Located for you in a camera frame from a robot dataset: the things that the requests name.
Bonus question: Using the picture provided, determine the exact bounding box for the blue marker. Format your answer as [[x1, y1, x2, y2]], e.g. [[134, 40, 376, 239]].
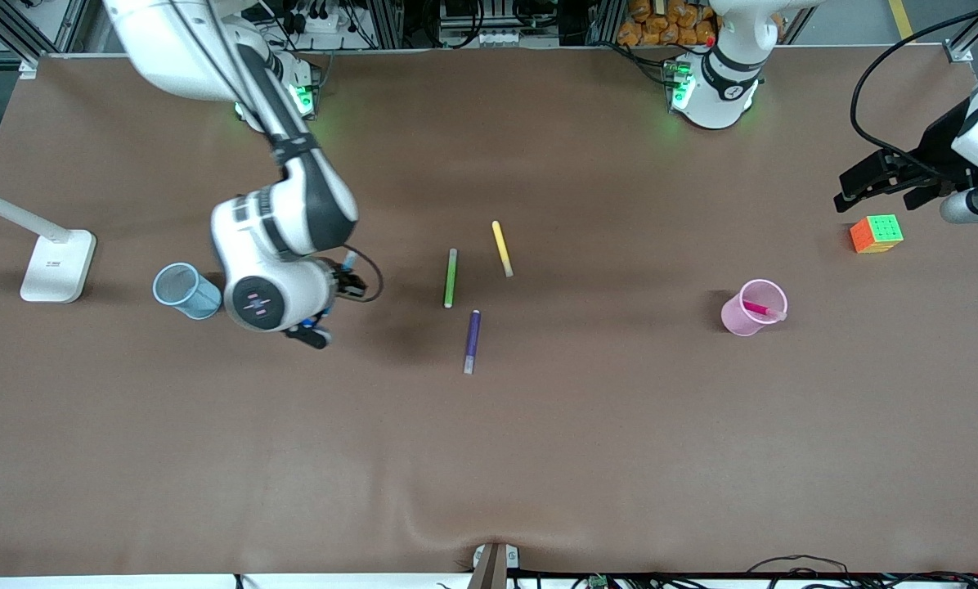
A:
[[299, 252, 359, 335]]

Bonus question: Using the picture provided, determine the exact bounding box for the colourful puzzle cube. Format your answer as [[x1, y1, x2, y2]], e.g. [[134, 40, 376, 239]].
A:
[[850, 214, 904, 254]]

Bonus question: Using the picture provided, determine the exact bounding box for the purple marker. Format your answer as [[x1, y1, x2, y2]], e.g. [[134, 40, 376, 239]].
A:
[[464, 309, 482, 375]]

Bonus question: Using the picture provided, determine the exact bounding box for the blue mesh cup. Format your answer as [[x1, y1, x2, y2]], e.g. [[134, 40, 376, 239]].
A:
[[153, 263, 225, 320]]

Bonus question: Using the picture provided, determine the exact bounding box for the yellow marker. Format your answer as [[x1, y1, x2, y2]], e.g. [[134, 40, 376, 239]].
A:
[[491, 220, 515, 278]]

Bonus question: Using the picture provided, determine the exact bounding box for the pink mesh cup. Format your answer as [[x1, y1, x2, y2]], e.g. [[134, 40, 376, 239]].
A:
[[720, 279, 788, 337]]

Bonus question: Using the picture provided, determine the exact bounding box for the brown table mat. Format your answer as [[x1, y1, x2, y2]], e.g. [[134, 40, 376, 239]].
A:
[[0, 47, 978, 578]]

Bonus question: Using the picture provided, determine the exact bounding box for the orange packaged goods pile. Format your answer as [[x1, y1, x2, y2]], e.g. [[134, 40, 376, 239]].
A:
[[617, 0, 717, 47]]

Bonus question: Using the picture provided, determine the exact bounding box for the aluminium frame rail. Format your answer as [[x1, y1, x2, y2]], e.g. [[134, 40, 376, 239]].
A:
[[943, 0, 978, 64], [0, 0, 56, 62]]

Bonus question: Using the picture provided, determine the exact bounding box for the black arm base cable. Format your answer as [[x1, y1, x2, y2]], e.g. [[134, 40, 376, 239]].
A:
[[608, 41, 671, 85]]

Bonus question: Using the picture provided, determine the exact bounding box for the metal table clamp bracket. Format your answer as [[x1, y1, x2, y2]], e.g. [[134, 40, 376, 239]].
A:
[[471, 542, 520, 589]]

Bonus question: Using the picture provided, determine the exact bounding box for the black cable bundle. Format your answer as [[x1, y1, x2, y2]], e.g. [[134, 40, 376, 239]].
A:
[[747, 555, 978, 589]]

